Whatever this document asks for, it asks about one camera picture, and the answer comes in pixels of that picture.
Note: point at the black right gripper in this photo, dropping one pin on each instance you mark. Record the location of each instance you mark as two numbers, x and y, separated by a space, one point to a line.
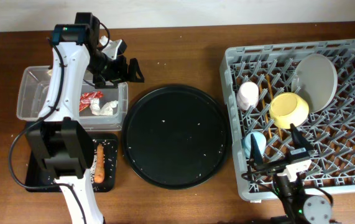
258 160

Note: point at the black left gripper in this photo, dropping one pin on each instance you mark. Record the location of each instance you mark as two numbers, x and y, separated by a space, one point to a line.
121 74

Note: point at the light blue plastic cup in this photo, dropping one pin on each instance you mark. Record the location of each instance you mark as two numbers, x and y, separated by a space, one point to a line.
260 140

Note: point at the wooden chopstick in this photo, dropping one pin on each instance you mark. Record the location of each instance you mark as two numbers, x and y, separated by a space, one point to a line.
266 117
272 97

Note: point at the yellow bowl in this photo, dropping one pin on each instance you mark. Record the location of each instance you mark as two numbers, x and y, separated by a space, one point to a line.
288 108

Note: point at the white tissue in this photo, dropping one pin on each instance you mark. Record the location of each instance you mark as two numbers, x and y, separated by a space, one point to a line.
106 110

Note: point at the red strawberry cake wrapper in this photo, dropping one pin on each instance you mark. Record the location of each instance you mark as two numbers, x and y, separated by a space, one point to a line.
85 99

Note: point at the pink plastic cup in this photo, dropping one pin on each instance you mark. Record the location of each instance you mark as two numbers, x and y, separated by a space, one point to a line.
247 96

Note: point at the grey round plate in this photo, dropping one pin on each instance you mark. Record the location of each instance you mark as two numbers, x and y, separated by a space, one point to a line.
315 80

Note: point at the orange carrot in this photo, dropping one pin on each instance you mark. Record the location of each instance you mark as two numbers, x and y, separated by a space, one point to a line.
99 171

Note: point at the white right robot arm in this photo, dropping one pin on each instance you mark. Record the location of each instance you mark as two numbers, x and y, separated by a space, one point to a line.
282 178

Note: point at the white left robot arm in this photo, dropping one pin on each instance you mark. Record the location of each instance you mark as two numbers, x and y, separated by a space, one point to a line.
58 141

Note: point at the clear plastic waste bin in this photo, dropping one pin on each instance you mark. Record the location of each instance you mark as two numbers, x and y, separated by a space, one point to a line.
33 91

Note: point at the grey dishwasher rack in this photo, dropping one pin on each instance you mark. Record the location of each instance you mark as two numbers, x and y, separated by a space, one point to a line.
330 131

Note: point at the black round tray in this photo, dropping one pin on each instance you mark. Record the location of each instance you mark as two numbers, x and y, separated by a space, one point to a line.
176 137

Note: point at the food scraps and rice pile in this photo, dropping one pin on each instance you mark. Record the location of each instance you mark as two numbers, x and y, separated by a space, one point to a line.
93 167

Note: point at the black rectangular tray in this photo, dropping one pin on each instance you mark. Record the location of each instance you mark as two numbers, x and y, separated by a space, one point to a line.
37 177

